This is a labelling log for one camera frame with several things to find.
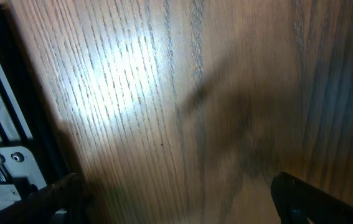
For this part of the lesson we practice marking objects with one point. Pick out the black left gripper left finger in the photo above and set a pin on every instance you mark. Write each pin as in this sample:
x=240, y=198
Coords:
x=41, y=206

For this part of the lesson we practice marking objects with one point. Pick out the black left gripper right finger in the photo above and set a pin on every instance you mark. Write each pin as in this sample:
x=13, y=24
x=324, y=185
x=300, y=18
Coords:
x=298, y=202

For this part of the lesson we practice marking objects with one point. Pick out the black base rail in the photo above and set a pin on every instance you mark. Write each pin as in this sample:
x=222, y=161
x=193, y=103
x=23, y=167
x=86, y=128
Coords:
x=30, y=157

